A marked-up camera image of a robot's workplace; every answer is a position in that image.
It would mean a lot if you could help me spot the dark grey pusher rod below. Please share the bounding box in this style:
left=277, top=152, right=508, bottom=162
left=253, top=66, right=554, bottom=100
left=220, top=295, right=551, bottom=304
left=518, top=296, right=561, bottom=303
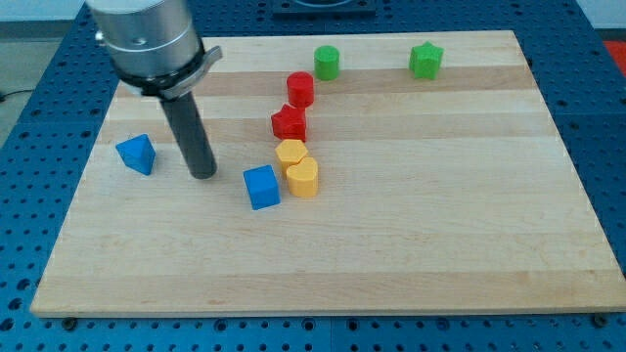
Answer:
left=160, top=92, right=217, bottom=180

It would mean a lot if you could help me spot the blue cube block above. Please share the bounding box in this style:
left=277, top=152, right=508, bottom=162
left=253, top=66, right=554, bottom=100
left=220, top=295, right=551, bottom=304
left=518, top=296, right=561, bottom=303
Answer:
left=243, top=164, right=281, bottom=210

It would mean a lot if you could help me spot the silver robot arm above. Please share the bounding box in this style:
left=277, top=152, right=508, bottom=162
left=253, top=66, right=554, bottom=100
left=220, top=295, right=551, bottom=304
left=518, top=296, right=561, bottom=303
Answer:
left=86, top=0, right=223, bottom=179

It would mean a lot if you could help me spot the yellow heart block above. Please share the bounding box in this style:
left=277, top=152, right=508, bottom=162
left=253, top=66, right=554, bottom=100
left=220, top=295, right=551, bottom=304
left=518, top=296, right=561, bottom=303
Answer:
left=286, top=156, right=319, bottom=198

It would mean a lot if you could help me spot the blue triangle block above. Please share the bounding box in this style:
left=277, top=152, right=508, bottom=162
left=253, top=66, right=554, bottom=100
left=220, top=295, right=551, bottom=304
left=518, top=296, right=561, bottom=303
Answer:
left=115, top=134, right=157, bottom=176

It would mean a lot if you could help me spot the red star block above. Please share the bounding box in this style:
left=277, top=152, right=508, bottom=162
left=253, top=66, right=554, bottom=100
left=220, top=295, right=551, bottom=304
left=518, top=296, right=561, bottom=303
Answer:
left=270, top=105, right=307, bottom=142

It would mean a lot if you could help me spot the yellow hexagon block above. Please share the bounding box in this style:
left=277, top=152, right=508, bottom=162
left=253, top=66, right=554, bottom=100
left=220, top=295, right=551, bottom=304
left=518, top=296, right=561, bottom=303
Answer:
left=275, top=139, right=309, bottom=176

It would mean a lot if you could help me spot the red cylinder block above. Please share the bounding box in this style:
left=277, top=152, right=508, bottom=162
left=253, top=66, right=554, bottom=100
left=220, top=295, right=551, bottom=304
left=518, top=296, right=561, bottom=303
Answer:
left=286, top=71, right=314, bottom=109

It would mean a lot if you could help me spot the green cylinder block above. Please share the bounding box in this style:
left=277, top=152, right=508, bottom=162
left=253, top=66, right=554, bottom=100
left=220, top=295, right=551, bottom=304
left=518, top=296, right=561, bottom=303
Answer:
left=314, top=45, right=340, bottom=81

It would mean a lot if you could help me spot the wooden board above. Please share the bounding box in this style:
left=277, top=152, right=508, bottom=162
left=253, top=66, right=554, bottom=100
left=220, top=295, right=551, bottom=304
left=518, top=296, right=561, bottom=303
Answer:
left=30, top=30, right=625, bottom=318

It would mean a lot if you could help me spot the green star block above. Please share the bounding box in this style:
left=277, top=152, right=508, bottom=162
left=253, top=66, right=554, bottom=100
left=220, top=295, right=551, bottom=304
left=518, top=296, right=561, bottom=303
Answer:
left=409, top=41, right=444, bottom=80

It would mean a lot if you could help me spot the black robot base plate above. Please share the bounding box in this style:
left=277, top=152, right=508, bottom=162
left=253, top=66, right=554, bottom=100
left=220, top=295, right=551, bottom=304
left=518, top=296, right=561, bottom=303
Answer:
left=269, top=0, right=377, bottom=17

